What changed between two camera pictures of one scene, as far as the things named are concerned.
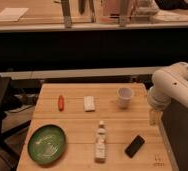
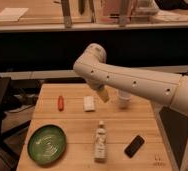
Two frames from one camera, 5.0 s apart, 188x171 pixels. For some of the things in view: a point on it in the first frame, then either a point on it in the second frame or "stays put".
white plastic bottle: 100,153 stays put
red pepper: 61,102 stays put
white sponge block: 89,103 stays put
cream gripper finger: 155,118 -> 103,94
